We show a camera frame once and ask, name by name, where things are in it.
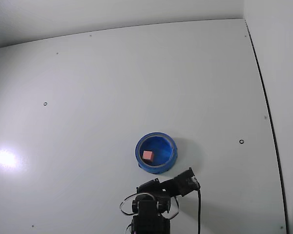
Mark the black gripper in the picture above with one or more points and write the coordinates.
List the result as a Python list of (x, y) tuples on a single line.
[(148, 186)]

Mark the orange cube block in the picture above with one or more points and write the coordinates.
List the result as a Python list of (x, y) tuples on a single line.
[(147, 156)]

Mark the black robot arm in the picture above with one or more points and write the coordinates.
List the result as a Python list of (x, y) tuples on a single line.
[(149, 217)]

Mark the blue tape roll bin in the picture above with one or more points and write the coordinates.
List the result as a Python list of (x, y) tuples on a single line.
[(161, 151)]

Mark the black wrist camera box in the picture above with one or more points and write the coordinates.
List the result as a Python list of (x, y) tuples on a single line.
[(186, 182)]

